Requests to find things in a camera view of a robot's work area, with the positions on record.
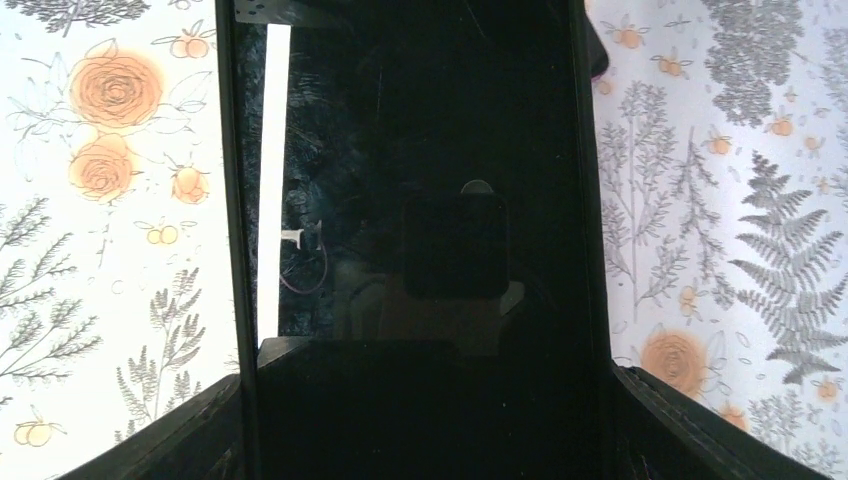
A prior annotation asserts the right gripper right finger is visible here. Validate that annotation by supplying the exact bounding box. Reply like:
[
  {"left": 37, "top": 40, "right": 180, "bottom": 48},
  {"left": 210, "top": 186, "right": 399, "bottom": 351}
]
[{"left": 612, "top": 364, "right": 824, "bottom": 480}]

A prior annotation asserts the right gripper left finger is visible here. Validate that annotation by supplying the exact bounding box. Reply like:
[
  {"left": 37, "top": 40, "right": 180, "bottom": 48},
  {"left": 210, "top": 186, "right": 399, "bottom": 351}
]
[{"left": 62, "top": 374, "right": 242, "bottom": 480}]

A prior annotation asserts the black phone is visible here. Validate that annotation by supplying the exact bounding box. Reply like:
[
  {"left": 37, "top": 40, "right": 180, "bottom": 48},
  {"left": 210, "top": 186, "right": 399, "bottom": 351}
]
[{"left": 217, "top": 1, "right": 609, "bottom": 479}]

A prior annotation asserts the floral patterned table mat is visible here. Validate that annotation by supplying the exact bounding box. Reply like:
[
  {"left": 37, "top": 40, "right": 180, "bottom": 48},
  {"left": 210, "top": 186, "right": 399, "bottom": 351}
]
[{"left": 1, "top": 1, "right": 847, "bottom": 479}]

